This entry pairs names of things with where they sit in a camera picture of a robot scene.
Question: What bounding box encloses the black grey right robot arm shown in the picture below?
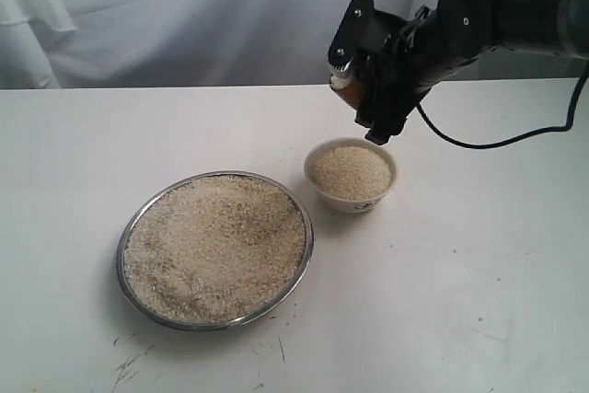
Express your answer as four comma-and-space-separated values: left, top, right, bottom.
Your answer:
328, 0, 588, 145

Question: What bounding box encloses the round steel rice tray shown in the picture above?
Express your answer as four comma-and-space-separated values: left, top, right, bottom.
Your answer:
115, 171, 314, 332

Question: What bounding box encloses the white floral ceramic bowl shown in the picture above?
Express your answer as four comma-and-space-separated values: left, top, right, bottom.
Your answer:
304, 137, 398, 214

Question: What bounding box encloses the white backdrop curtain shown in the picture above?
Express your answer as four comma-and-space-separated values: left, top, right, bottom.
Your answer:
0, 0, 589, 89

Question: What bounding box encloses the brown wooden cup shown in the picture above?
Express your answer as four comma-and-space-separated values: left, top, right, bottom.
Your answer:
329, 75, 368, 110

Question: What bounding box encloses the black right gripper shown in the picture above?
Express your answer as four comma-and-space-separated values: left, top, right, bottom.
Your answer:
328, 0, 442, 144

